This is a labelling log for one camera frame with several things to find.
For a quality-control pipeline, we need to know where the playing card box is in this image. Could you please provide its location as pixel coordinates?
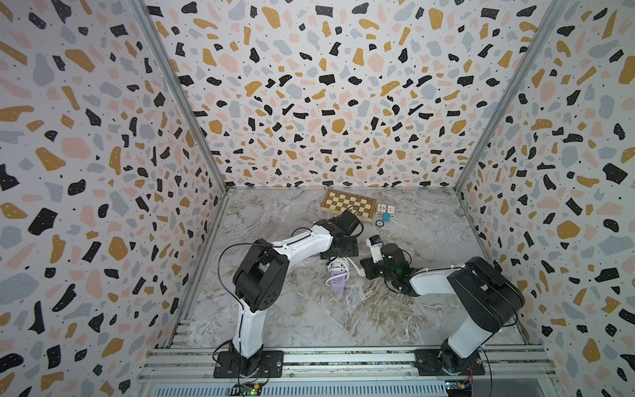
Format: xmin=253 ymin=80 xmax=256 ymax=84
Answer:
xmin=376 ymin=203 xmax=396 ymax=215

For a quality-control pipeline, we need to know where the purple power strip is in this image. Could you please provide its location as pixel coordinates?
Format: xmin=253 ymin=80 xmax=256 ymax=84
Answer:
xmin=327 ymin=268 xmax=349 ymax=293

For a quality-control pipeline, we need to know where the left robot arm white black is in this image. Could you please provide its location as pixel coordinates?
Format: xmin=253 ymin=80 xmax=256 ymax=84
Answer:
xmin=213 ymin=208 xmax=364 ymax=381

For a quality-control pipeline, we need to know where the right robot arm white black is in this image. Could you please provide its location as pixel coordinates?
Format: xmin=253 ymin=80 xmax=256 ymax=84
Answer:
xmin=360 ymin=236 xmax=525 ymax=376

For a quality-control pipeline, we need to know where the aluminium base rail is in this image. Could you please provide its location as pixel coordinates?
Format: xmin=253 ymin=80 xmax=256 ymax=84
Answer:
xmin=138 ymin=345 xmax=565 ymax=396

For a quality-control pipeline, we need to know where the white power cord with plug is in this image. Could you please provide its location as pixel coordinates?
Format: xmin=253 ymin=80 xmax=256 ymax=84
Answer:
xmin=324 ymin=255 xmax=365 ymax=289

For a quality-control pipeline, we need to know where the wooden chess board box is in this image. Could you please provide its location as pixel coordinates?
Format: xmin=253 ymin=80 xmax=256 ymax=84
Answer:
xmin=320 ymin=190 xmax=378 ymax=223

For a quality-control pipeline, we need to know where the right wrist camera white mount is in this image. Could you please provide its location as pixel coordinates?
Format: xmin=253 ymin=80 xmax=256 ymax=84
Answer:
xmin=365 ymin=235 xmax=384 ymax=263

